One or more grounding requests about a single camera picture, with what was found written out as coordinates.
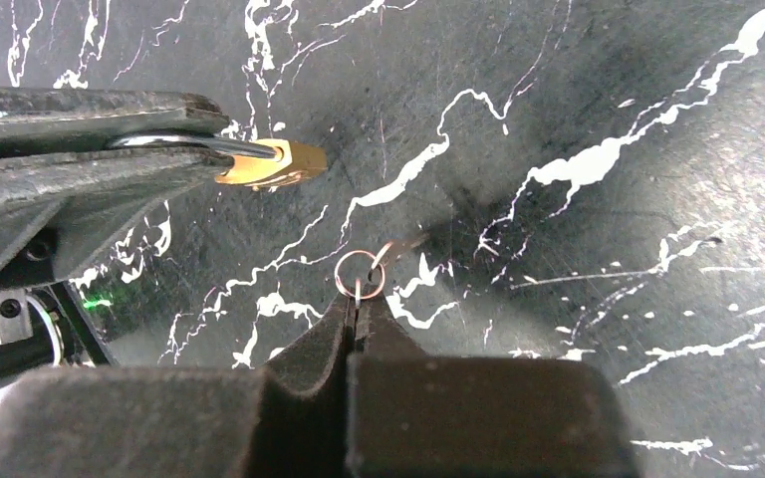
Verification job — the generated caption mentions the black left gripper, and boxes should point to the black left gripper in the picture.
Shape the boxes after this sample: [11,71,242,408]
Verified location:
[0,146,233,386]

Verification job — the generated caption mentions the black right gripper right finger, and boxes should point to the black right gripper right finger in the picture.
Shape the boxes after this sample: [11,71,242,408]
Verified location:
[348,299,640,477]

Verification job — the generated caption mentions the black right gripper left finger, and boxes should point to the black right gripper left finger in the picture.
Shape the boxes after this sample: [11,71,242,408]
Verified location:
[0,297,354,477]

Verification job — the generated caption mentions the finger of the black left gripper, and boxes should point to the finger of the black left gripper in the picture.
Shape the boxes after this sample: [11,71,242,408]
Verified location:
[0,87,229,158]

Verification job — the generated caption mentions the key ring with key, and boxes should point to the key ring with key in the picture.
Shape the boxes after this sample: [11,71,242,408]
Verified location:
[333,232,430,312]

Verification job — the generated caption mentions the small brass padlock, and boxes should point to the small brass padlock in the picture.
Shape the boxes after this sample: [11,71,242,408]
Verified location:
[108,131,327,190]

